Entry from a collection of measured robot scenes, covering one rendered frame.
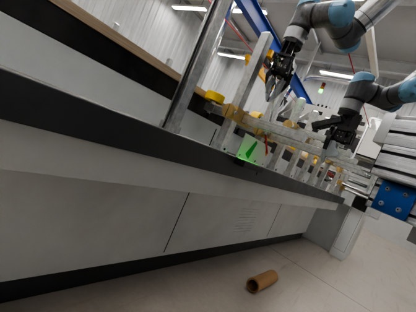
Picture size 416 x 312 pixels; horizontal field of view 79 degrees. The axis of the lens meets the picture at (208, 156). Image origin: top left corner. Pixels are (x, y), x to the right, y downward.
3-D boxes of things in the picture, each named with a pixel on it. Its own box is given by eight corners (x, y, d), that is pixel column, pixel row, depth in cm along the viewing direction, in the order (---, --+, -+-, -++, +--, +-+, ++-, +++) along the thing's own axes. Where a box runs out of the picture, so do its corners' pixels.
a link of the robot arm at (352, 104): (341, 96, 95) (344, 104, 101) (336, 108, 95) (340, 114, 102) (363, 100, 90) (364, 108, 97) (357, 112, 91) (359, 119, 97)
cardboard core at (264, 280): (280, 274, 166) (260, 283, 143) (275, 285, 167) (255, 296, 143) (269, 267, 171) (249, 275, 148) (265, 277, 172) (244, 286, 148)
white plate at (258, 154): (264, 167, 118) (272, 147, 118) (236, 156, 98) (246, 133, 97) (262, 166, 119) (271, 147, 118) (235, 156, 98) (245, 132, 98)
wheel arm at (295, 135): (303, 146, 80) (309, 134, 80) (300, 143, 77) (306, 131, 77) (207, 113, 107) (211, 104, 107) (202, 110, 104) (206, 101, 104)
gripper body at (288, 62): (266, 67, 84) (281, 33, 83) (268, 77, 92) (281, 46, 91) (288, 74, 82) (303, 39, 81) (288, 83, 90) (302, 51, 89)
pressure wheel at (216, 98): (213, 122, 109) (223, 97, 108) (216, 122, 101) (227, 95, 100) (196, 114, 108) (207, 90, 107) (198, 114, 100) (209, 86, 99)
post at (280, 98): (253, 164, 113) (298, 64, 109) (250, 163, 110) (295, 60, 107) (247, 162, 115) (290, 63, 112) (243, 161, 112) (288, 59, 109)
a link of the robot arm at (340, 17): (362, 15, 79) (329, 18, 88) (351, -10, 72) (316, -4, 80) (351, 38, 80) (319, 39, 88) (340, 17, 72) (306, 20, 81)
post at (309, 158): (301, 184, 172) (331, 119, 168) (299, 183, 169) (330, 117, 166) (296, 182, 174) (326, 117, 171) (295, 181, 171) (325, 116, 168)
